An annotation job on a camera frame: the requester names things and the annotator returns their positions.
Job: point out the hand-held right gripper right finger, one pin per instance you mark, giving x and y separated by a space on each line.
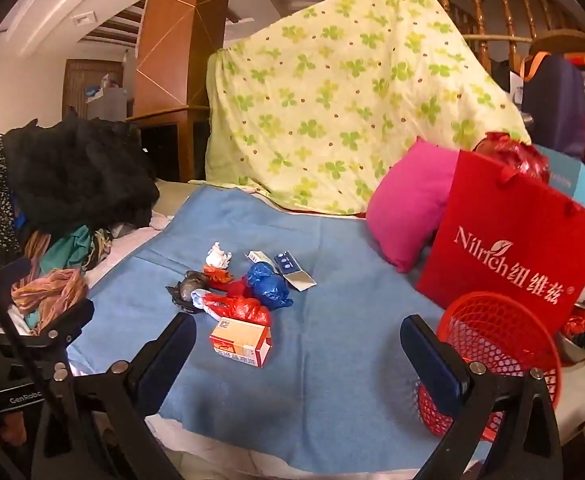
430 360

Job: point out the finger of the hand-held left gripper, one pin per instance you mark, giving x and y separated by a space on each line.
57 327

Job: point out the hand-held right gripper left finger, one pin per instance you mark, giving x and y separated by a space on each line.
170 360

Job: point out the red and white carton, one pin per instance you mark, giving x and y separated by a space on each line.
237 342

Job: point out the grey plastic bag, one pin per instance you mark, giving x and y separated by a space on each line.
190 287

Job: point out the red mesh basket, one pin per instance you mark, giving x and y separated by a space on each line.
497 325

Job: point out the small red plastic bag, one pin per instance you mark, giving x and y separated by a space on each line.
242 308

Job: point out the orange wrapper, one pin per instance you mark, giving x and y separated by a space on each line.
217 275

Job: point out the white plastic bag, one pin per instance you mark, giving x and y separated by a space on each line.
217 257

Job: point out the blue plastic bag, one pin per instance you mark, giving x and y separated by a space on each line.
267 285

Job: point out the white carton with blue print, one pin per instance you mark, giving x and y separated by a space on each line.
260 256

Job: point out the blue and silver packet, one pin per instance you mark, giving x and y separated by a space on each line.
292 270

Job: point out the orange scarf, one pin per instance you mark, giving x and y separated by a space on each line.
47 290

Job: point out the teal cloth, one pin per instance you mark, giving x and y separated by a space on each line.
70 250

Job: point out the light blue blanket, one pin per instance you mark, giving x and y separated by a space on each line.
322 360

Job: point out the steel basin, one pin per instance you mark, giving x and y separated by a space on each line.
579 347

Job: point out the pink pillow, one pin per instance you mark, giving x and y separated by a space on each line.
407 210

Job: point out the black lace cloth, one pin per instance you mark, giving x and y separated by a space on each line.
82 175

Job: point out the red shopping bag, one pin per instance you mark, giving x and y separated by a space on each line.
497 195

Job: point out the knotted red plastic bag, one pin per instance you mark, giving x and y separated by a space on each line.
512 155

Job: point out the light blue cardboard box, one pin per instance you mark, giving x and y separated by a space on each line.
572 180

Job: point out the grey appliance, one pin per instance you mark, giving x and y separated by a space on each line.
112 102

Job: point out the wooden lattice door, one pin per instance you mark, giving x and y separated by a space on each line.
80 85

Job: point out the green clover print quilt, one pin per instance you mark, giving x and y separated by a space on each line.
322 110

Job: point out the brown wooden pillar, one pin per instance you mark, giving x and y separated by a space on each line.
182 35

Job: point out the wooden stair railing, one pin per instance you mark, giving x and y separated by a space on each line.
482 20

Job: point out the round woven tray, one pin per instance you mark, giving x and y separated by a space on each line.
572 40

